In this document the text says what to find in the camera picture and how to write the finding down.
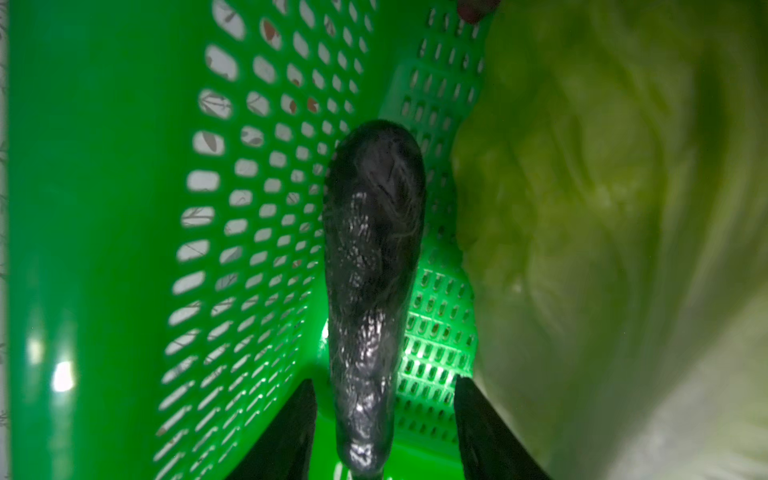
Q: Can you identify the green plastic basket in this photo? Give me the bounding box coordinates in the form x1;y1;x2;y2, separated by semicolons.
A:
5;1;490;479

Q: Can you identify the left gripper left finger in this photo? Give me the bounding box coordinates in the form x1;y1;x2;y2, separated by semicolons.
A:
227;379;318;480

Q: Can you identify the napa cabbage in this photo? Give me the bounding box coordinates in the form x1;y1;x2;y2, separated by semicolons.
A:
452;1;767;479

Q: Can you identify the purple eggplant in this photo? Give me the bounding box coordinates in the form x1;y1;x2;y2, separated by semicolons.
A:
457;0;501;24

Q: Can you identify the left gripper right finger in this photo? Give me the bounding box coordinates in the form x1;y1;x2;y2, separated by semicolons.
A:
454;377;550;480

